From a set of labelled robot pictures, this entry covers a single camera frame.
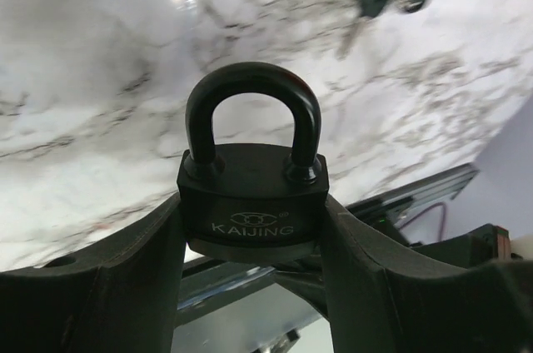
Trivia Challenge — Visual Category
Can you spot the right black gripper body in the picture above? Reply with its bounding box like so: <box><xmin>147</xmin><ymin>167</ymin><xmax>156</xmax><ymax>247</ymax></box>
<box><xmin>410</xmin><ymin>224</ymin><xmax>511</xmax><ymax>274</ymax></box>

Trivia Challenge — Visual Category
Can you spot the all black padlock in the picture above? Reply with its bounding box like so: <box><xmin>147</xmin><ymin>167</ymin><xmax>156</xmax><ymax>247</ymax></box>
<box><xmin>177</xmin><ymin>62</ymin><xmax>329</xmax><ymax>265</ymax></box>

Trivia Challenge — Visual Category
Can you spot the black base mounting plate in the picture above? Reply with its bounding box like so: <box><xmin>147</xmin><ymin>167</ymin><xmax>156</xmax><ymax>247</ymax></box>
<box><xmin>172</xmin><ymin>164</ymin><xmax>478</xmax><ymax>352</ymax></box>

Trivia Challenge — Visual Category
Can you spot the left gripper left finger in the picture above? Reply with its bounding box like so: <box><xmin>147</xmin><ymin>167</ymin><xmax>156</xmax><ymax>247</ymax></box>
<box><xmin>1</xmin><ymin>194</ymin><xmax>185</xmax><ymax>352</ymax></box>

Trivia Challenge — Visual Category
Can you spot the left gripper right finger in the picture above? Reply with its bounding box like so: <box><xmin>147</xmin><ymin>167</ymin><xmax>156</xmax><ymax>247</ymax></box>
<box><xmin>321</xmin><ymin>198</ymin><xmax>532</xmax><ymax>352</ymax></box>

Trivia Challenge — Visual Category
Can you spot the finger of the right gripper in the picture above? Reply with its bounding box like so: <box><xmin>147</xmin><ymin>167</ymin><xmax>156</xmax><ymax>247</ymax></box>
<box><xmin>274</xmin><ymin>269</ymin><xmax>329</xmax><ymax>320</ymax></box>

